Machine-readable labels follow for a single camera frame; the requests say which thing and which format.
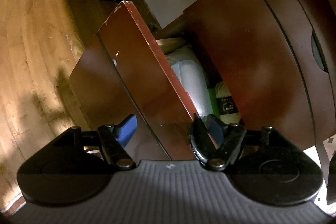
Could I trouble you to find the yarn ball with black label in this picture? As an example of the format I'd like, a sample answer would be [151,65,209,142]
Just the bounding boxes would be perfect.
[215,81,240,124]

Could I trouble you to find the green bottle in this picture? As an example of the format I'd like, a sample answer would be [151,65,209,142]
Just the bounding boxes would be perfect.
[208,88,221,118]

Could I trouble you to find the dark brown wooden dresser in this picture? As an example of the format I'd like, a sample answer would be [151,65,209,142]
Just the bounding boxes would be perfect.
[136,0,336,204]

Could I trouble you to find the dark wooden drawer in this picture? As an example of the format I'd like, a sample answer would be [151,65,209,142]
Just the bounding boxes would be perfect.
[70,1,197,161]

